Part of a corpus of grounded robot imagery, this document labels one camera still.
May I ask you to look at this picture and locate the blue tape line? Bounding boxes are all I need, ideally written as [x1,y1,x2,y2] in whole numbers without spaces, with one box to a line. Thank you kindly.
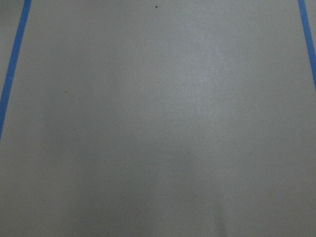
[298,0,316,86]
[0,0,32,138]

